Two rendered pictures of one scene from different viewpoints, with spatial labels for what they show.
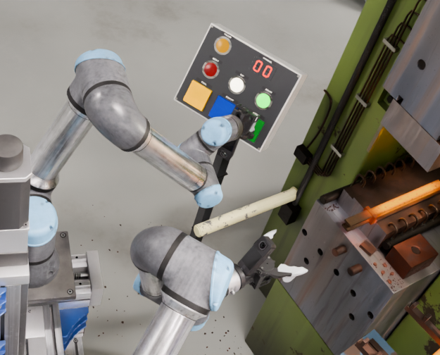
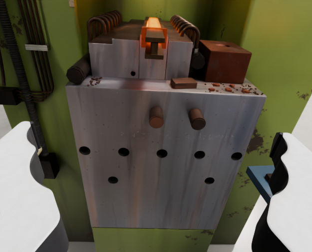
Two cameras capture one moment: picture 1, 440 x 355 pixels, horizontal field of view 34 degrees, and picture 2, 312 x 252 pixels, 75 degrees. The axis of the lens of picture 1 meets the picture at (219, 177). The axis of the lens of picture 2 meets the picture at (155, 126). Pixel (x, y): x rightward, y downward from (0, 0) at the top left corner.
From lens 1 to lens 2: 192 cm
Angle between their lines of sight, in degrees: 38
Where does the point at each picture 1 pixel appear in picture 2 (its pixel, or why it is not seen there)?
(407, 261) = (241, 51)
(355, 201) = (119, 42)
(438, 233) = not seen: hidden behind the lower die
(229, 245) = not seen: hidden behind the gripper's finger
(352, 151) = (55, 31)
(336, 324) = (193, 203)
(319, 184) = (52, 111)
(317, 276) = (138, 182)
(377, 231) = (176, 53)
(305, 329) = (157, 238)
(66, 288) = not seen: outside the picture
